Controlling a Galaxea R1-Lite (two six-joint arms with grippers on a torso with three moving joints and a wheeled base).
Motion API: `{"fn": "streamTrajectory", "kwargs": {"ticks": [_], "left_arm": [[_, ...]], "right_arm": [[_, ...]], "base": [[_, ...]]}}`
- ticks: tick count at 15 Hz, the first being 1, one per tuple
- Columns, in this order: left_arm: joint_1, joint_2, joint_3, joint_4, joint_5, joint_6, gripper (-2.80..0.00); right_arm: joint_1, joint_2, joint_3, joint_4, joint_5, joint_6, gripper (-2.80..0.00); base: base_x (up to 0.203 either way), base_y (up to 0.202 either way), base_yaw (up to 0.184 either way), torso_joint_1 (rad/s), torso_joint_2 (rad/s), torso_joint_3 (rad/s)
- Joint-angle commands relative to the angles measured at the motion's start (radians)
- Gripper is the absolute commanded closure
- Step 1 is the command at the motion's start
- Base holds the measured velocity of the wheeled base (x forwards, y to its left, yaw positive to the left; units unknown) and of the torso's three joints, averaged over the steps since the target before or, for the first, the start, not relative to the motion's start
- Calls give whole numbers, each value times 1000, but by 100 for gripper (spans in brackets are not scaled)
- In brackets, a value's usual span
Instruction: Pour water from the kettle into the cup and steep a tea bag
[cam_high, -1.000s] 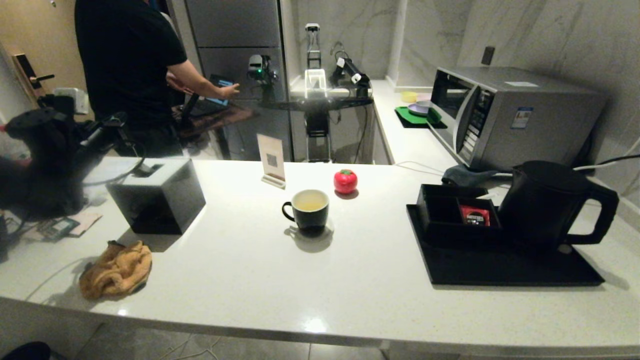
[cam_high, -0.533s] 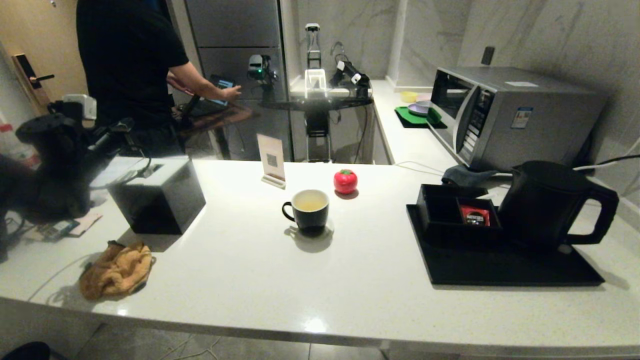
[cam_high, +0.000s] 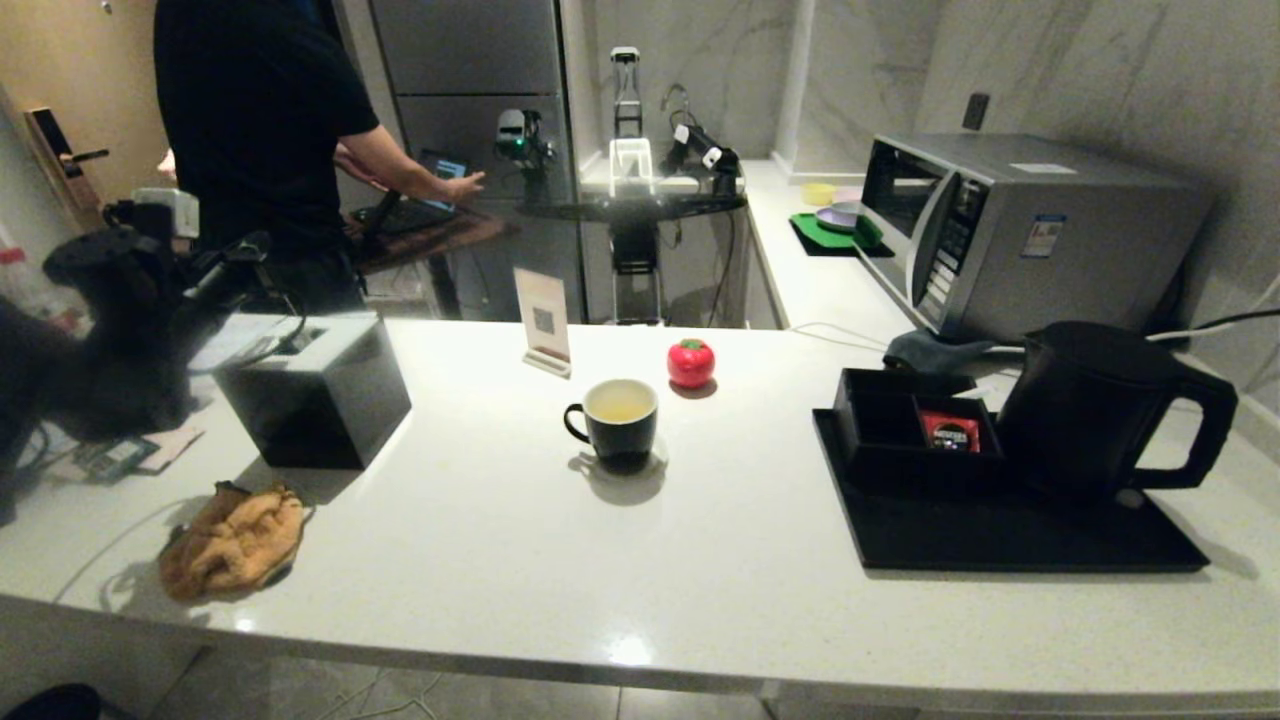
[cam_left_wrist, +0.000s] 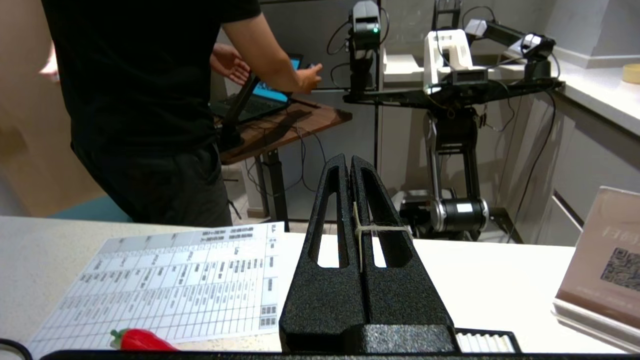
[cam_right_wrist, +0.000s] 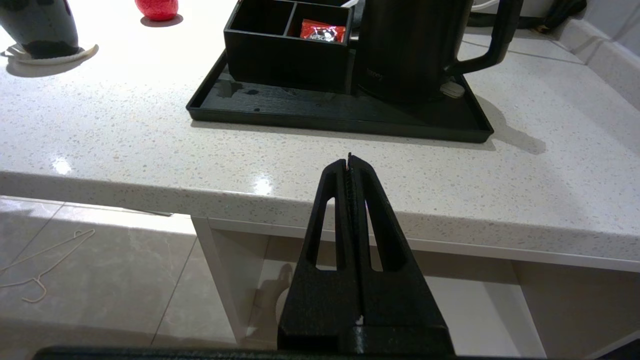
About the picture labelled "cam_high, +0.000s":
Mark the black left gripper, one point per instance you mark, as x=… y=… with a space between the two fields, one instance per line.
x=190 y=310

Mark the clear bottle red cap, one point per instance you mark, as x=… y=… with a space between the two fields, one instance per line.
x=15 y=285

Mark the black electric kettle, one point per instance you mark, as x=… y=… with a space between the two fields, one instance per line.
x=1085 y=410

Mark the robot arm green light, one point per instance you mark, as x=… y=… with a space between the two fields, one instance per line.
x=515 y=133

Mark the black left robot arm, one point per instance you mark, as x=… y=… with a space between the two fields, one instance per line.
x=100 y=380

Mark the black white robot arm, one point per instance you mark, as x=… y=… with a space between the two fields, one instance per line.
x=705 y=150

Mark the person in black shirt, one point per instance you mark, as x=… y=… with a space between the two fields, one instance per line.
x=250 y=120

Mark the black tissue box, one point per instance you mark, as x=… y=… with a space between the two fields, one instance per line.
x=320 y=410

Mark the pink paper card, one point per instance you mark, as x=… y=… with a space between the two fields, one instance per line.
x=182 y=445

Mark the brown wooden desk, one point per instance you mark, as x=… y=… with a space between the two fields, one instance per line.
x=450 y=238

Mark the open black laptop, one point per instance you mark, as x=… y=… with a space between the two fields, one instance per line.
x=440 y=170

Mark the orange crumpled cloth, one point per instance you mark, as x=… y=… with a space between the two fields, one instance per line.
x=235 y=545

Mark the QR code sign stand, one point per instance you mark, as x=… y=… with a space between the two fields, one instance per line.
x=543 y=315

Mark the silver refrigerator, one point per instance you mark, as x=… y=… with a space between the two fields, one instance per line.
x=470 y=60

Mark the robot torso column lit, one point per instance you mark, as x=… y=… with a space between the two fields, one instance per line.
x=632 y=163

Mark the black mug white inside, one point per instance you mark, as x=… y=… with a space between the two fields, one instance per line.
x=620 y=435

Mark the red tomato-shaped timer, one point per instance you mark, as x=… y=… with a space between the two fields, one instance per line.
x=690 y=363

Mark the chrome kitchen faucet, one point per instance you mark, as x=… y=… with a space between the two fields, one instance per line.
x=672 y=100

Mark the green silicone mat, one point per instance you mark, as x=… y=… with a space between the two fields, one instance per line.
x=820 y=235

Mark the yellow bowl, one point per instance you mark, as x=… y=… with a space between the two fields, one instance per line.
x=818 y=193

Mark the black compartment organizer box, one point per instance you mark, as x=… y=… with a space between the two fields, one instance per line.
x=880 y=430

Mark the red coffee sachet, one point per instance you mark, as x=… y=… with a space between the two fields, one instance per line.
x=953 y=432

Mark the black rectangular tray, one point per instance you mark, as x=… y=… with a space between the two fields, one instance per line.
x=950 y=530

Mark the silver microwave oven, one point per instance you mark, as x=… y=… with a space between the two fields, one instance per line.
x=1060 y=275

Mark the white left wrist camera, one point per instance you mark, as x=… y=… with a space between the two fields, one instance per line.
x=168 y=212

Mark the black wall socket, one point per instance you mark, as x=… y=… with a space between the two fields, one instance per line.
x=977 y=110

